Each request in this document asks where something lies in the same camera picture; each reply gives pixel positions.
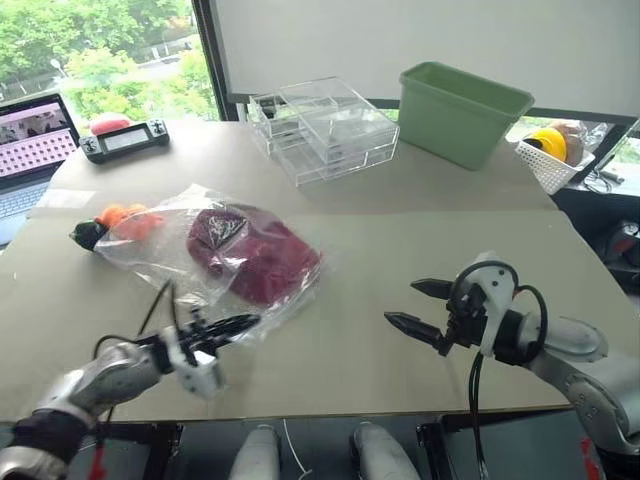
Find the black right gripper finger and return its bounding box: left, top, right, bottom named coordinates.
left=383, top=311, right=450, bottom=358
left=410, top=277, right=454, bottom=302

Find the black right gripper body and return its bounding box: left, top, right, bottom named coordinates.
left=437, top=277, right=489, bottom=352

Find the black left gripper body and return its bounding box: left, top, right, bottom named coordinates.
left=174, top=307, right=225, bottom=356

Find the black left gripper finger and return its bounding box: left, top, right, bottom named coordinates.
left=217, top=313, right=262, bottom=335
left=216, top=325, right=252, bottom=351

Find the clear plastic bag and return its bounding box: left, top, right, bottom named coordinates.
left=93, top=182, right=335, bottom=347

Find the maroon cap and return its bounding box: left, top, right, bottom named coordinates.
left=186, top=207, right=323, bottom=307

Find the grey rounded robot leg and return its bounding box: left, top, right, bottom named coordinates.
left=348, top=421, right=422, bottom=480
left=228, top=423, right=282, bottom=480

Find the orange toy carrot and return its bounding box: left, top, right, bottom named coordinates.
left=97, top=201, right=165, bottom=242

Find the dark green toy vegetable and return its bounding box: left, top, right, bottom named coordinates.
left=68, top=219, right=109, bottom=253

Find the white plastic basket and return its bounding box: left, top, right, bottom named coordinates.
left=514, top=138, right=597, bottom=196

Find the green plastic bin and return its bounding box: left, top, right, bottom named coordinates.
left=397, top=60, right=536, bottom=172

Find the red and black device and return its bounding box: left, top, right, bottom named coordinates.
left=605, top=218, right=640, bottom=274

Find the clear acrylic drawer organizer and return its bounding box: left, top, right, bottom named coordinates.
left=246, top=75, right=402, bottom=188

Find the yellow rounded item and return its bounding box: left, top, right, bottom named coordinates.
left=528, top=126, right=569, bottom=164

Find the brown item in wrapper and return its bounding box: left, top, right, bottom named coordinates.
left=551, top=118, right=609, bottom=164

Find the black handheld controller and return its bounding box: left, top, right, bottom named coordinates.
left=79, top=119, right=172, bottom=166

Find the red rounded object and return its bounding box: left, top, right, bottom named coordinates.
left=89, top=113, right=132, bottom=136

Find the white board panel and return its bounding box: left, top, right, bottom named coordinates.
left=207, top=0, right=640, bottom=120

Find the open laptop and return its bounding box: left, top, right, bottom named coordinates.
left=0, top=92, right=82, bottom=247

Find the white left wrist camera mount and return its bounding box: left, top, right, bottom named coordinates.
left=162, top=324, right=227, bottom=401

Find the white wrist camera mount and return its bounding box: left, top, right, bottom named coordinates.
left=162, top=324, right=227, bottom=401
left=457, top=251, right=521, bottom=359

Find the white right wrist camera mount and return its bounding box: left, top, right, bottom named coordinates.
left=457, top=251, right=521, bottom=359

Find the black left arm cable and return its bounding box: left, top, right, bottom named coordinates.
left=93, top=279, right=179, bottom=354

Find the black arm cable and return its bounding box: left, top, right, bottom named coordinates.
left=452, top=259, right=550, bottom=476
left=93, top=279, right=179, bottom=354

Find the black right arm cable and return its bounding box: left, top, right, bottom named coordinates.
left=452, top=259, right=550, bottom=476

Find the black table frame bracket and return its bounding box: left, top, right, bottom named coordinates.
left=416, top=412, right=501, bottom=480
left=74, top=421, right=183, bottom=480

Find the thin white cable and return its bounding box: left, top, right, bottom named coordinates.
left=281, top=418, right=312, bottom=480

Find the black window frame post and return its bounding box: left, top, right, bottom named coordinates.
left=190, top=0, right=232, bottom=122

